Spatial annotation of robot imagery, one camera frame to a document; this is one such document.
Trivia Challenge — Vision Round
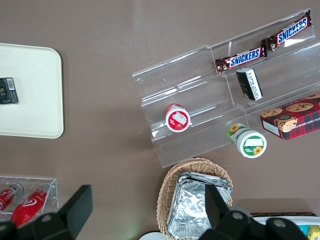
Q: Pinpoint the white snack tray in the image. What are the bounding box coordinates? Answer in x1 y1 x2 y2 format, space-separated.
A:
249 212 320 240

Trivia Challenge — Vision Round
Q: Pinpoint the yellow snack packet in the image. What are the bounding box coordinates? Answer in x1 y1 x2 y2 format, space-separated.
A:
308 224 320 240

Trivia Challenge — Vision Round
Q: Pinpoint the red lid yoghurt cup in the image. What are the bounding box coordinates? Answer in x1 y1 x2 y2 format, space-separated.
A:
164 103 193 133

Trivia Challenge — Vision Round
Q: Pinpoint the red cola bottle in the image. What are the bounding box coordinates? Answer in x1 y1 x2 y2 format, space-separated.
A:
9 183 52 227
0 183 25 216

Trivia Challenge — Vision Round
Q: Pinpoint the Snickers bar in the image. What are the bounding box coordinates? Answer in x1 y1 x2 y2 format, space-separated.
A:
215 46 268 75
261 9 313 52

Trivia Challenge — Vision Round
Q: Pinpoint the tartan cookie box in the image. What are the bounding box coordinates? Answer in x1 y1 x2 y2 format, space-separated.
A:
259 91 320 141

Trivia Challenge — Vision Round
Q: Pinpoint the light oval wicker basket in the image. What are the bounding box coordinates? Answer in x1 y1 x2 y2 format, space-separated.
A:
156 157 235 238

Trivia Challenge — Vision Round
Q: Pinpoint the clear acrylic bottle rack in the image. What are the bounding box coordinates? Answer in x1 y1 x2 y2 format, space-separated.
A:
0 176 60 218

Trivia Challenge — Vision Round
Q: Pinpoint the green sunflower yoghurt cup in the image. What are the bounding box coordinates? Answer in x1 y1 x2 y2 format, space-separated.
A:
226 123 268 159

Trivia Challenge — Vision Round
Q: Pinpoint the teal snack packet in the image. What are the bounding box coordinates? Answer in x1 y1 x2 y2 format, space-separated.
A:
298 224 311 237

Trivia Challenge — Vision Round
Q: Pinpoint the beige plastic tray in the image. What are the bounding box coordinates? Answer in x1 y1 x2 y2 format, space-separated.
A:
0 42 65 139

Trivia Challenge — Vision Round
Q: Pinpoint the black sandwich box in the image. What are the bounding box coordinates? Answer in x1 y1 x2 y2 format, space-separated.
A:
0 77 20 106
236 67 264 101

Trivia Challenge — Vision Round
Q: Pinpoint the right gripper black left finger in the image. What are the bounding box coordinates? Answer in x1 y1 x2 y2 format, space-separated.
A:
0 184 93 240

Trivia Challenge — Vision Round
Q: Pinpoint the aluminium foil tray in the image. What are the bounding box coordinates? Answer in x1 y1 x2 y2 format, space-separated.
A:
177 171 233 198
166 179 232 238

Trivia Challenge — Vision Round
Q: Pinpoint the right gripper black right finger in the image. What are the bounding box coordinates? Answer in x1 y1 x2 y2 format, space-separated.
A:
197 183 310 240

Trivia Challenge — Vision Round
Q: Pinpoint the clear acrylic stepped display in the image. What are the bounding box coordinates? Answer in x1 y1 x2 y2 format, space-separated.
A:
131 8 320 168

